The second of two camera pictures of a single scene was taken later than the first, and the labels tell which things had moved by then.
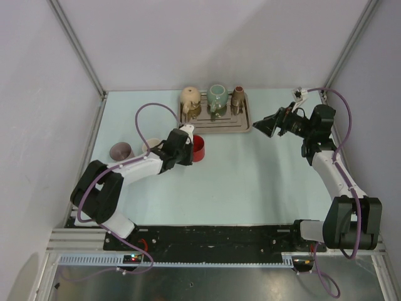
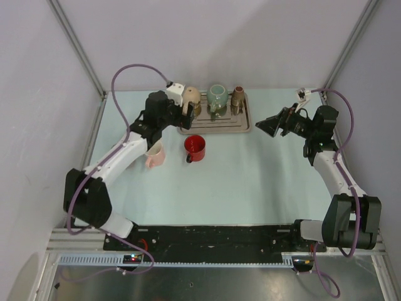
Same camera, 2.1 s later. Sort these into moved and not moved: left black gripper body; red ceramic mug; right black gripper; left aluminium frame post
Moved: left black gripper body
Not moved: left aluminium frame post; red ceramic mug; right black gripper
